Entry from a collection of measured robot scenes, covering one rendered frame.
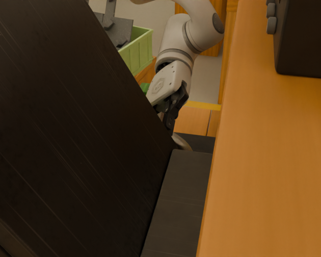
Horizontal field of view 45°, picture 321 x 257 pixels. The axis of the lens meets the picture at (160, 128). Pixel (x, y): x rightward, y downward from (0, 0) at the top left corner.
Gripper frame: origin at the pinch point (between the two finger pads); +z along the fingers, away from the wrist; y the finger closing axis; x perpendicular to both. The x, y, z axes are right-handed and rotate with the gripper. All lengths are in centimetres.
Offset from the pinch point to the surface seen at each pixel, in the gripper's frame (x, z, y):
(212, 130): 38, -36, -27
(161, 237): -3.8, 26.1, 11.8
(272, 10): -18.5, 19.0, 40.5
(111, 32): 7, -93, -69
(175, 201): -1.8, 19.6, 10.8
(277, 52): -20, 26, 42
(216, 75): 136, -209, -138
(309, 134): -19, 32, 43
